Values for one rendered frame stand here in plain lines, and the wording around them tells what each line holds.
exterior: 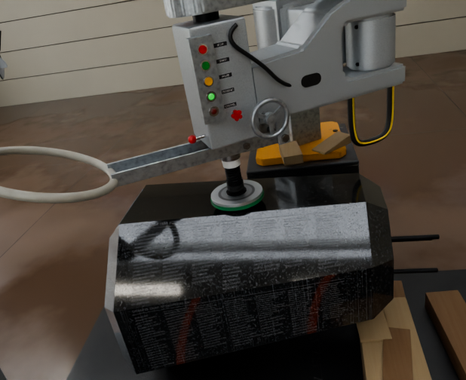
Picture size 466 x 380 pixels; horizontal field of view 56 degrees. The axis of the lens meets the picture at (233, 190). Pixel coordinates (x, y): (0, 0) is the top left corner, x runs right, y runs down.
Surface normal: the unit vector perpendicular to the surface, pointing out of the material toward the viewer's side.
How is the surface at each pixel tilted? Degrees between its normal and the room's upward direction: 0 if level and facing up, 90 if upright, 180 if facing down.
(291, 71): 90
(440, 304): 0
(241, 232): 45
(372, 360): 0
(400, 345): 0
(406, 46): 90
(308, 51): 90
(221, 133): 90
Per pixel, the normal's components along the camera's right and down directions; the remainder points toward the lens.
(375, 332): -0.16, -0.88
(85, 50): -0.15, 0.47
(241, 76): 0.37, 0.37
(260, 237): -0.18, -0.29
